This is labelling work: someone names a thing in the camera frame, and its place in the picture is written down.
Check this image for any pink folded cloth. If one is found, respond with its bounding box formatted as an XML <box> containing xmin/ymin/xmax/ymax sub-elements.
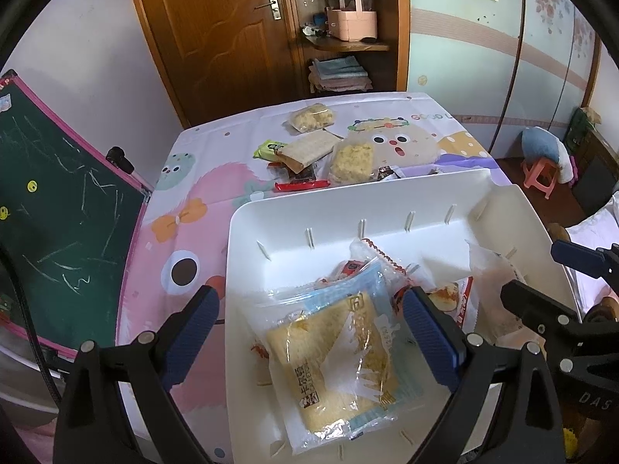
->
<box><xmin>309</xmin><ymin>75</ymin><xmax>373</xmax><ymax>92</ymax></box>

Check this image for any red stick snack packet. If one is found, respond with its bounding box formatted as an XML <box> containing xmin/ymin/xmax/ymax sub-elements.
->
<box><xmin>275</xmin><ymin>179</ymin><xmax>330</xmax><ymax>191</ymax></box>

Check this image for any brown round bed knob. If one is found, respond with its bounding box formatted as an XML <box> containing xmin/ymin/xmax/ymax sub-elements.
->
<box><xmin>586</xmin><ymin>299</ymin><xmax>619</xmax><ymax>322</ymax></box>

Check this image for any blue and white cushion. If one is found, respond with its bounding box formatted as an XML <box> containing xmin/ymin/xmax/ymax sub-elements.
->
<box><xmin>521</xmin><ymin>126</ymin><xmax>576</xmax><ymax>184</ymax></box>

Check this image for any white plastic tray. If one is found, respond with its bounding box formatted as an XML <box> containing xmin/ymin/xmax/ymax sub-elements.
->
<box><xmin>225</xmin><ymin>168</ymin><xmax>581</xmax><ymax>464</ymax></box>

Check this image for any tan cracker packet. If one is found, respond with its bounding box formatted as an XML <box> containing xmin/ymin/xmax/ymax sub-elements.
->
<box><xmin>275</xmin><ymin>130</ymin><xmax>342</xmax><ymax>175</ymax></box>

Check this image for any teal folded towel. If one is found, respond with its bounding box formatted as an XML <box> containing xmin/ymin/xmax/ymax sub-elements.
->
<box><xmin>309</xmin><ymin>55</ymin><xmax>368</xmax><ymax>78</ymax></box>

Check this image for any green snack packet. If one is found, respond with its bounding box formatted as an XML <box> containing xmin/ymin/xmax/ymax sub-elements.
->
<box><xmin>254</xmin><ymin>140</ymin><xmax>287</xmax><ymax>160</ymax></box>

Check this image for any black braided cable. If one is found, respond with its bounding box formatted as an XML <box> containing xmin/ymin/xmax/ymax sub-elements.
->
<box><xmin>0</xmin><ymin>239</ymin><xmax>63</xmax><ymax>402</ymax></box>

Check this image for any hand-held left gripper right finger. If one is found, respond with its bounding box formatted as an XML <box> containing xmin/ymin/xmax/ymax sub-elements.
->
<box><xmin>402</xmin><ymin>286</ymin><xmax>566</xmax><ymax>464</ymax></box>

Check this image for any cartoon printed tablecloth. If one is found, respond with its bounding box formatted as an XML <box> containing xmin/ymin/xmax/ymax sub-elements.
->
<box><xmin>115</xmin><ymin>91</ymin><xmax>513</xmax><ymax>464</ymax></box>

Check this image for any dark wooden nightstand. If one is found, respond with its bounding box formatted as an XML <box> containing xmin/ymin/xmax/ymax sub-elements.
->
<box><xmin>568</xmin><ymin>106</ymin><xmax>619</xmax><ymax>213</ymax></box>

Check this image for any green box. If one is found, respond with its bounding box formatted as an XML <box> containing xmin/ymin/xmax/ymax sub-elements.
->
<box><xmin>571</xmin><ymin>109</ymin><xmax>593</xmax><ymax>148</ymax></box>

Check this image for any red and white snack packet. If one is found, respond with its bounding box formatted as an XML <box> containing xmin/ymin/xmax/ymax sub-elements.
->
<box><xmin>426</xmin><ymin>275</ymin><xmax>475</xmax><ymax>329</ymax></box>

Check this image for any small toys clutter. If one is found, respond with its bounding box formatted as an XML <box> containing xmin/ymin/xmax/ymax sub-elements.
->
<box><xmin>301</xmin><ymin>12</ymin><xmax>330</xmax><ymax>39</ymax></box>

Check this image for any clear bag of yellow puffs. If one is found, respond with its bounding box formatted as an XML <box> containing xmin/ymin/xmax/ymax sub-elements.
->
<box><xmin>289</xmin><ymin>104</ymin><xmax>337</xmax><ymax>132</ymax></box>

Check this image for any metal door handle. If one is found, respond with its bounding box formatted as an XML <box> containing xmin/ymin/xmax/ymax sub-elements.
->
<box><xmin>254</xmin><ymin>0</ymin><xmax>282</xmax><ymax>21</ymax></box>

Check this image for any white pillow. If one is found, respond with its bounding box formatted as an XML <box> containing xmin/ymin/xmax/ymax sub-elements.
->
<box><xmin>566</xmin><ymin>193</ymin><xmax>619</xmax><ymax>310</ymax></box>

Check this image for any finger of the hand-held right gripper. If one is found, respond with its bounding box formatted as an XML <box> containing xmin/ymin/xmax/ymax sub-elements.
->
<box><xmin>550</xmin><ymin>239</ymin><xmax>619</xmax><ymax>278</ymax></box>
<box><xmin>499</xmin><ymin>279</ymin><xmax>583</xmax><ymax>336</ymax></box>

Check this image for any clear yellow cake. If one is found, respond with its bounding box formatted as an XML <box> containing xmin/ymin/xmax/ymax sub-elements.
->
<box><xmin>249</xmin><ymin>256</ymin><xmax>426</xmax><ymax>455</ymax></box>

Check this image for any wooden corner shelf unit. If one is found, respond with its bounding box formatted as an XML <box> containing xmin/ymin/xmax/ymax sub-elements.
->
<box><xmin>283</xmin><ymin>0</ymin><xmax>412</xmax><ymax>97</ymax></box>

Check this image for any clear bag of crumbly cake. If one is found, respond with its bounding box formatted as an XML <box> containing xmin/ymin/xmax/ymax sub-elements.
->
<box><xmin>329</xmin><ymin>138</ymin><xmax>383</xmax><ymax>185</ymax></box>

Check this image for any white snack packet grey print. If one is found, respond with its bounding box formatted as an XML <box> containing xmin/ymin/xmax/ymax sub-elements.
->
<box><xmin>421</xmin><ymin>239</ymin><xmax>528</xmax><ymax>349</ymax></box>

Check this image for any wooden door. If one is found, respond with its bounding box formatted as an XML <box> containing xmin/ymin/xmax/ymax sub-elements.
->
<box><xmin>123</xmin><ymin>0</ymin><xmax>298</xmax><ymax>129</ymax></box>

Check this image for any clear packet red zigzag edge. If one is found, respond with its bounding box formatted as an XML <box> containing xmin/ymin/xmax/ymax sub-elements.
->
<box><xmin>349</xmin><ymin>238</ymin><xmax>412</xmax><ymax>291</ymax></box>

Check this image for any green chalkboard pink frame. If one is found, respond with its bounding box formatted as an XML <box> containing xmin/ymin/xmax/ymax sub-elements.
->
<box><xmin>0</xmin><ymin>70</ymin><xmax>154</xmax><ymax>363</ymax></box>

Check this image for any pink plastic stool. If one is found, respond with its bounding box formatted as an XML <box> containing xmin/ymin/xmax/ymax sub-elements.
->
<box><xmin>521</xmin><ymin>159</ymin><xmax>564</xmax><ymax>199</ymax></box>

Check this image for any pink plastic basket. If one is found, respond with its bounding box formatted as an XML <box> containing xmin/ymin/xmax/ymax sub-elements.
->
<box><xmin>325</xmin><ymin>0</ymin><xmax>378</xmax><ymax>42</ymax></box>

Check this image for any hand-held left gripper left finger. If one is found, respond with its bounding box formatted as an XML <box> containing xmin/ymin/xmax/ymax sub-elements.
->
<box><xmin>53</xmin><ymin>284</ymin><xmax>222</xmax><ymax>464</ymax></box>

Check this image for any dark small snack packet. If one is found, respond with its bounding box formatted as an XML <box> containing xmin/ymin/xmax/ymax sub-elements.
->
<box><xmin>280</xmin><ymin>164</ymin><xmax>317</xmax><ymax>182</ymax></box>

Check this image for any pale blue floral wardrobe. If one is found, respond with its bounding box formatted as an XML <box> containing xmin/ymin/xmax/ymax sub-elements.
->
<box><xmin>405</xmin><ymin>0</ymin><xmax>610</xmax><ymax>165</ymax></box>

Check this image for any small red snack packet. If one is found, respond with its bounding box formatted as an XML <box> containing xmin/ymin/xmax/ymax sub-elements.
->
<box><xmin>339</xmin><ymin>260</ymin><xmax>368</xmax><ymax>281</ymax></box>

